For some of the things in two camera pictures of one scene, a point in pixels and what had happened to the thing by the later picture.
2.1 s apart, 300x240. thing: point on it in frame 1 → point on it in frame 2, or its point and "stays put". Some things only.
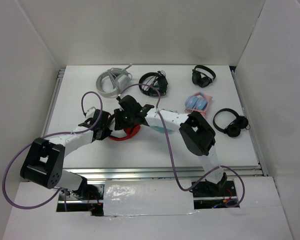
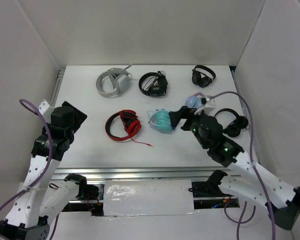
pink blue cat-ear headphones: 199,102 stays put
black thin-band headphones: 234,129 stays put
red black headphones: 130,132 stays put
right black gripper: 120,124 → 184,112
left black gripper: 107,133 → 79,117
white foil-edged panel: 148,197 stays put
